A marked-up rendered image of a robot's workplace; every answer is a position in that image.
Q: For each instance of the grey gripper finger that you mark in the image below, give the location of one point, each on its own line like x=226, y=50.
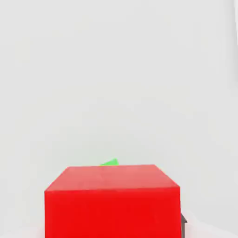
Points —
x=183, y=226

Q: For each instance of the small red cube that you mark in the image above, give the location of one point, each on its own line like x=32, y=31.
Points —
x=111, y=208

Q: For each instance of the small green cube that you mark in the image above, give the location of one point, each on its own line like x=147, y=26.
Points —
x=111, y=162

